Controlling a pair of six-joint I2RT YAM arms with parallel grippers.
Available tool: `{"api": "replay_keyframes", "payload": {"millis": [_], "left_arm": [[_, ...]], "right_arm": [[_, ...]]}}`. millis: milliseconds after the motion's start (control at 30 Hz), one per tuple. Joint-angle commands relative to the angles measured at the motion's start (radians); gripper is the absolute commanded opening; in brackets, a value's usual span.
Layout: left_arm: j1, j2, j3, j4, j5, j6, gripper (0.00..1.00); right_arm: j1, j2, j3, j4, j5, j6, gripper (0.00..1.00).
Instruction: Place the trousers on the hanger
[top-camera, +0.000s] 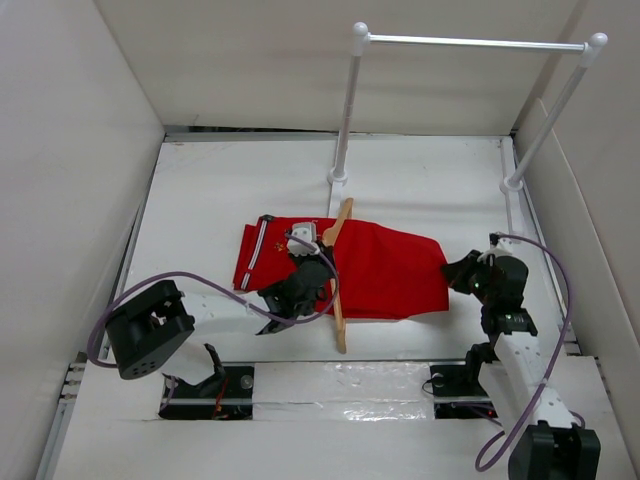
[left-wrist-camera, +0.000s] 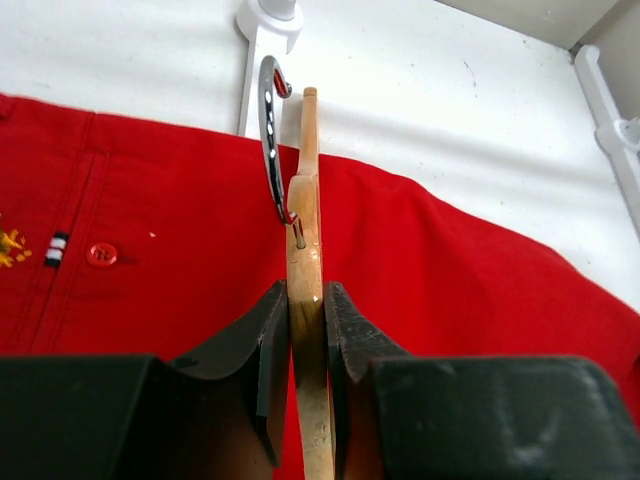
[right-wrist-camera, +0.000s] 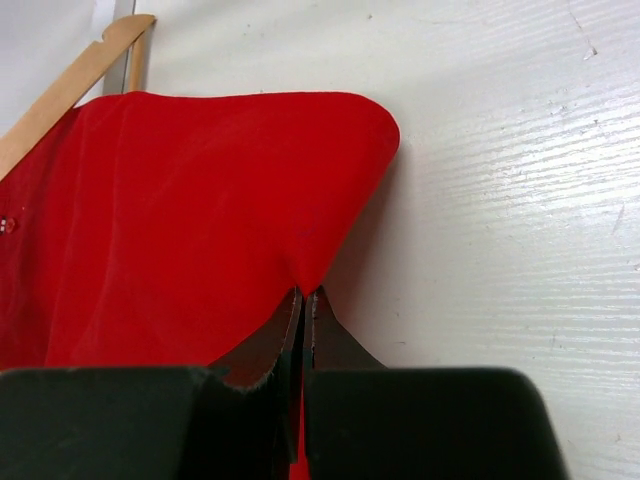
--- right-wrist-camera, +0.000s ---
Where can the wooden clothes hanger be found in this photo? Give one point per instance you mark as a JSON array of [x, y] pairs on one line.
[[126, 34]]

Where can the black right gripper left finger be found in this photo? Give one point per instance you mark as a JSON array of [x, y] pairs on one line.
[[263, 375]]

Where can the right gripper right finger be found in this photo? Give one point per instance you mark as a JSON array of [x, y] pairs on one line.
[[327, 344]]

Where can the red trousers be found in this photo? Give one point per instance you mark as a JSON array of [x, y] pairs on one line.
[[146, 230]]

